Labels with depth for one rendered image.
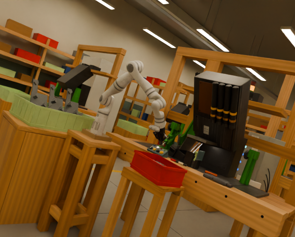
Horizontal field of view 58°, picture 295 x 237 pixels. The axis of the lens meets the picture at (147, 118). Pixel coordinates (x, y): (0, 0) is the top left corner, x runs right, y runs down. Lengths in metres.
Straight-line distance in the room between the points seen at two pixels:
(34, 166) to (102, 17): 7.97
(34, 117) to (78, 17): 7.38
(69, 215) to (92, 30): 8.00
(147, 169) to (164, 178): 0.13
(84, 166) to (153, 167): 0.61
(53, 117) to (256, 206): 1.62
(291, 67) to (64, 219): 2.11
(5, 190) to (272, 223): 1.85
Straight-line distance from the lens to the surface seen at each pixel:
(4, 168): 2.26
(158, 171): 1.61
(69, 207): 2.15
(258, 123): 12.97
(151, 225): 1.68
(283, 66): 2.45
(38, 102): 2.53
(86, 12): 9.54
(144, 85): 1.82
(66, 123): 2.39
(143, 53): 10.91
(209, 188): 1.82
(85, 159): 2.02
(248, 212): 1.75
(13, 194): 2.38
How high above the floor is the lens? 1.20
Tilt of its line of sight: 2 degrees down
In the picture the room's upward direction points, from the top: 19 degrees clockwise
